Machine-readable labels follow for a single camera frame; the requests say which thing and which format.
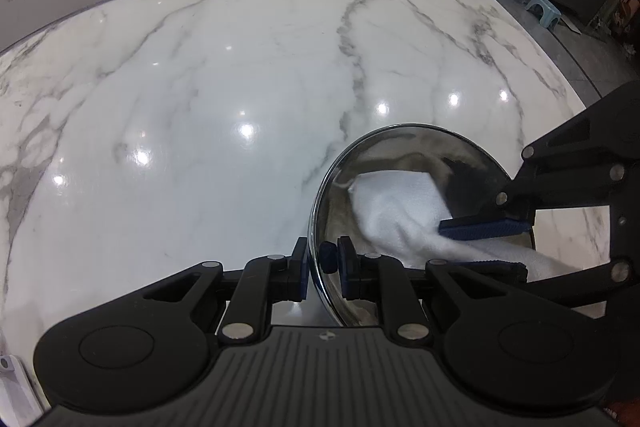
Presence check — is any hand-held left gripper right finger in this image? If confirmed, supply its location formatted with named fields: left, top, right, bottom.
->
left=336, top=234, right=523, bottom=344

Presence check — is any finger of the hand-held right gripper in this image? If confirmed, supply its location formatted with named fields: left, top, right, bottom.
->
left=439, top=80, right=640, bottom=241
left=425, top=258, right=640, bottom=320

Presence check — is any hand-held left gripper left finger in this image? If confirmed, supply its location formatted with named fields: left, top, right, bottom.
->
left=134, top=236, right=310, bottom=343

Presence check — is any white cloth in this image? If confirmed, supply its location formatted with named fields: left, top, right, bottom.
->
left=348, top=171, right=578, bottom=284

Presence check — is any stainless steel bowl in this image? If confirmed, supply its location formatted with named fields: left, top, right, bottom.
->
left=310, top=122, right=539, bottom=329

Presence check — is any small blue stool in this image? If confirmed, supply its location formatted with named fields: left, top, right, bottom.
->
left=524, top=0, right=564, bottom=26

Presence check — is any white plastic device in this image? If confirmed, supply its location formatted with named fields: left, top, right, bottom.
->
left=0, top=353, right=47, bottom=427

